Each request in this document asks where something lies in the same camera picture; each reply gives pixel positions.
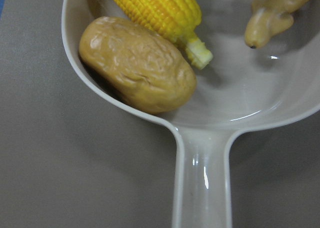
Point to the beige plastic dustpan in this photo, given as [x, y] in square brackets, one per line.
[241, 90]

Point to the brown toy potato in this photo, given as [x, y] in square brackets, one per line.
[148, 72]

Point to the yellow toy corn cob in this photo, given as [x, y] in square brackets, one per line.
[174, 20]

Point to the tan toy ginger root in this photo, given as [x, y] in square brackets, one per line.
[269, 18]

